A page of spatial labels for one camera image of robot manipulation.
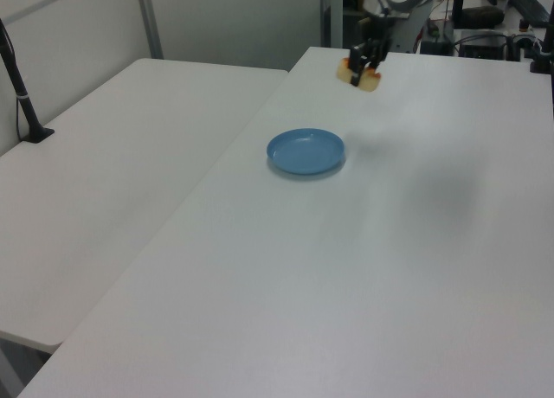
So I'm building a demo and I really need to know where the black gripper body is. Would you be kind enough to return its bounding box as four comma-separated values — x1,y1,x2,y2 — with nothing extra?
361,12,393,64

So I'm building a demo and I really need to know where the bread with orange topping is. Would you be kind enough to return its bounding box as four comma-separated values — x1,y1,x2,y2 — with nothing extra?
336,56,383,94

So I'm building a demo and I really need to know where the blue round plate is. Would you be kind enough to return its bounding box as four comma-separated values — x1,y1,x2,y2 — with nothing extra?
266,127,346,177

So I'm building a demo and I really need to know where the small black electronics box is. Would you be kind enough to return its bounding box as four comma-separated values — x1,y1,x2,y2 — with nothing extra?
421,37,454,55

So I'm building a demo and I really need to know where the black monitor stand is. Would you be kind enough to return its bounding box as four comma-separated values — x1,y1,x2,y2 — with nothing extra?
451,0,467,28

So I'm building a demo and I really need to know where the large black electronics box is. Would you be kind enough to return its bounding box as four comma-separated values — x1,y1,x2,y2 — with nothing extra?
457,29,508,61

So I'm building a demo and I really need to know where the brown padded cushion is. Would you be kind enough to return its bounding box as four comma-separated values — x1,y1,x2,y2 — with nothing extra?
461,6,506,29

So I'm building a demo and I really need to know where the black keyboard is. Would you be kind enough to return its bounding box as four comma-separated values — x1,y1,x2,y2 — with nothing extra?
507,0,551,26

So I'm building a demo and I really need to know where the dark metal frame post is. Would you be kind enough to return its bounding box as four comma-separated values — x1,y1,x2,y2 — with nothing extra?
320,0,344,49

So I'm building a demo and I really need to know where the black clamp camera stand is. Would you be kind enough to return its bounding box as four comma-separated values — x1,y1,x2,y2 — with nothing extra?
528,8,554,75

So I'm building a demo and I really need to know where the black camera stand pole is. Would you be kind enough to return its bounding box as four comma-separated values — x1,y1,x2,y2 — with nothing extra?
0,19,55,144

